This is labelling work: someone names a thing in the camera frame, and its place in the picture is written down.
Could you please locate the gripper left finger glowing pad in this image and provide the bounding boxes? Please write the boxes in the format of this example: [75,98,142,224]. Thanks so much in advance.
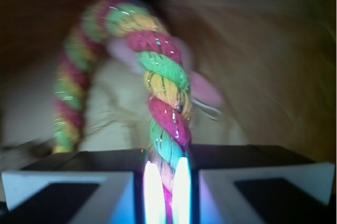
[1,149,165,223]

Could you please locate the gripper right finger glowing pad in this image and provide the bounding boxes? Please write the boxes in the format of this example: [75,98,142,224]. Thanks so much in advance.
[173,144,336,223]

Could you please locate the multicolored twisted rope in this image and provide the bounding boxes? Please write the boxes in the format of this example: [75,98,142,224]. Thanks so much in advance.
[51,0,194,224]

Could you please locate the pink plush toy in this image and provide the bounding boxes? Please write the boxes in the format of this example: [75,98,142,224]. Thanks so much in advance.
[106,37,224,116]

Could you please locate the brown paper bag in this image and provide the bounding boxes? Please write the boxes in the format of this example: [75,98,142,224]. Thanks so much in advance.
[1,0,336,162]

